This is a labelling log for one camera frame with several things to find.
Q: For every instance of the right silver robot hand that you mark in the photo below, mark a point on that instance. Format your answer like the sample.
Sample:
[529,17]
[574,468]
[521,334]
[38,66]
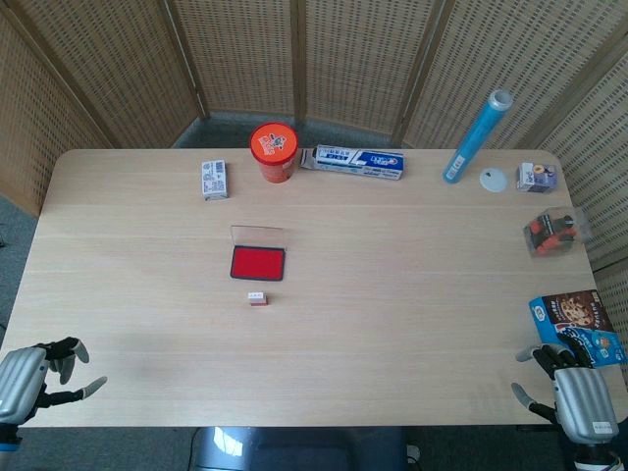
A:
[584,400]

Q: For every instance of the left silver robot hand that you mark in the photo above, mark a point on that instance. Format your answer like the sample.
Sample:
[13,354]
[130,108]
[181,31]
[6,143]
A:
[22,373]

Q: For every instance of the white red-faced stamp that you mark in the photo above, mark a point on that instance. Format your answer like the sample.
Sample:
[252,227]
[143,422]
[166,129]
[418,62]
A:
[257,299]

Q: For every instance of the dark robot base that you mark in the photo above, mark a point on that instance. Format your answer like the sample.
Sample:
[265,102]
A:
[304,449]

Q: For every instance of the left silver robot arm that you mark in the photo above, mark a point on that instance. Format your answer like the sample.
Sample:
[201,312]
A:
[7,436]

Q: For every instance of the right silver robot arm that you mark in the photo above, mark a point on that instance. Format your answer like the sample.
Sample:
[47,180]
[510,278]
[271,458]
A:
[596,456]

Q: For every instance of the blue cookie box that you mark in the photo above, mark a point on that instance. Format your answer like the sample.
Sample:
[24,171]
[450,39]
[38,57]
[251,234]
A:
[564,314]

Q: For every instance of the clear box of clips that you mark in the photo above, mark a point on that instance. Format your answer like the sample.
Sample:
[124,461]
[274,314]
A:
[554,233]

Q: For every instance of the small purple white box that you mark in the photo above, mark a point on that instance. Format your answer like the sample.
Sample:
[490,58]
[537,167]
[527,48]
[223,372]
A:
[537,177]

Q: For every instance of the white round disc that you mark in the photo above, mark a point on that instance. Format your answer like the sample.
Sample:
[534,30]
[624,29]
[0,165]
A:
[493,180]

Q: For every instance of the red ink pad with lid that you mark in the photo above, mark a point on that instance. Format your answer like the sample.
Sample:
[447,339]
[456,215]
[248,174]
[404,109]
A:
[257,263]

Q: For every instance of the small white printed box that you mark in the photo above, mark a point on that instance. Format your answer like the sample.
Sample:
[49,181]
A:
[215,180]

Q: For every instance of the tall blue cylinder tube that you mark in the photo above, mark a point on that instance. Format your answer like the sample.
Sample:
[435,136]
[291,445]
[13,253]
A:
[473,142]

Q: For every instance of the white blue toothpaste box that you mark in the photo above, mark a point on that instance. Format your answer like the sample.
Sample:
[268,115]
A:
[358,162]

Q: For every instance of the orange instant noodle cup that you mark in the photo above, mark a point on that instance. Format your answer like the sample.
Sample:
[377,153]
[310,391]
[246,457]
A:
[274,147]

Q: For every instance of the wicker folding screen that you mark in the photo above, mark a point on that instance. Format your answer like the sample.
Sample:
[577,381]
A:
[363,54]

